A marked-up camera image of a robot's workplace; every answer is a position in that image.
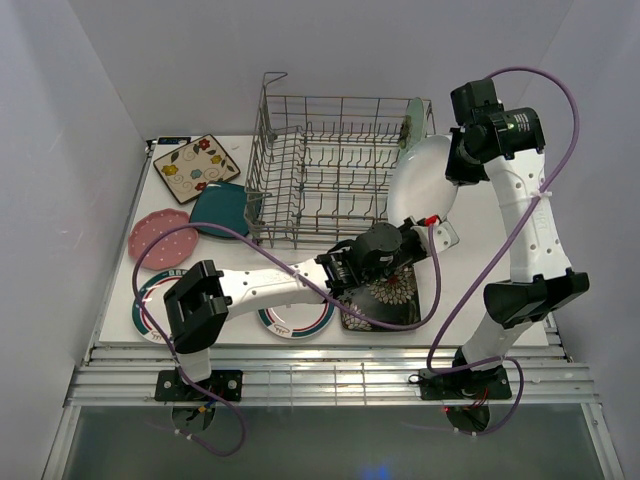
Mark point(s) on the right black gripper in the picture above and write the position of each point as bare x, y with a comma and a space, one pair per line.
458, 174

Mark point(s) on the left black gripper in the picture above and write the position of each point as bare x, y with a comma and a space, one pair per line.
408, 230

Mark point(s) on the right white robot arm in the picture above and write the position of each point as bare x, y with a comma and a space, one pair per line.
506, 148

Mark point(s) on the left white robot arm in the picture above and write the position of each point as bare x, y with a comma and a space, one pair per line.
371, 275

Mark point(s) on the pale green plate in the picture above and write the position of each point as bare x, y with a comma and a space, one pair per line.
413, 127

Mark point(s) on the round plate teal red rim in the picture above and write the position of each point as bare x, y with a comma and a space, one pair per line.
298, 321

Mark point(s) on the teal square plate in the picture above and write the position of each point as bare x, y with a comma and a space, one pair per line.
223, 204

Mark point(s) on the pink dotted scalloped plate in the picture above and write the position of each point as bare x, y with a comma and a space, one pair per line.
171, 250

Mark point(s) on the cream floral square plate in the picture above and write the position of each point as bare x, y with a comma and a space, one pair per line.
187, 169

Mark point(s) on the left black table label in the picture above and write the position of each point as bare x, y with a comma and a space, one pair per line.
173, 140

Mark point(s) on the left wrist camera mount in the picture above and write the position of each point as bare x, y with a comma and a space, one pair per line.
444, 235

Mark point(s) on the grey wire dish rack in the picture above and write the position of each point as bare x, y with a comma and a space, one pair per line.
320, 166

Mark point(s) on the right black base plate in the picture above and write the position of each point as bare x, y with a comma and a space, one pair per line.
490, 384

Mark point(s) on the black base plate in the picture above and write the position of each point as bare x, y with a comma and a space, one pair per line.
490, 384
227, 384

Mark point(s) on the aluminium rail frame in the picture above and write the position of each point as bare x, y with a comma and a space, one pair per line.
341, 369

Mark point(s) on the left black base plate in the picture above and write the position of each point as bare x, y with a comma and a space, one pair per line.
227, 384

